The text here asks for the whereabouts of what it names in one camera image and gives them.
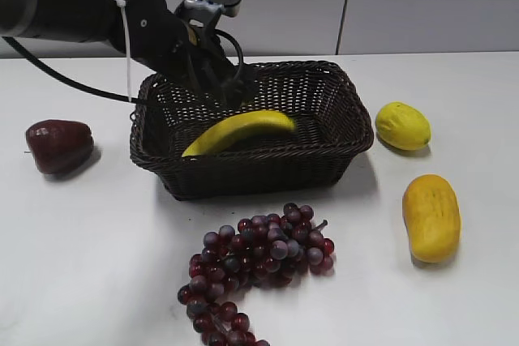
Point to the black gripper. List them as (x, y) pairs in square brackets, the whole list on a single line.
[(188, 55)]

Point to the yellow banana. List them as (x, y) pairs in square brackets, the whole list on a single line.
[(231, 130)]

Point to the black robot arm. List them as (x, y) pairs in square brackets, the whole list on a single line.
[(79, 21)]

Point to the black wicker basket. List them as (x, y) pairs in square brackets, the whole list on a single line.
[(332, 127)]

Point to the purple grape bunch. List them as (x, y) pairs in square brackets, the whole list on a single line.
[(261, 251)]

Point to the yellow-green lemon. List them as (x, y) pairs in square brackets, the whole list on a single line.
[(403, 127)]

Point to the dark red wax apple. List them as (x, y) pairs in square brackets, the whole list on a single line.
[(59, 146)]

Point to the yellow mango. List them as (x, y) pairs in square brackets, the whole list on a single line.
[(432, 218)]

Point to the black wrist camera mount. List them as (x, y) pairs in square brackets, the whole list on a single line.
[(206, 13)]

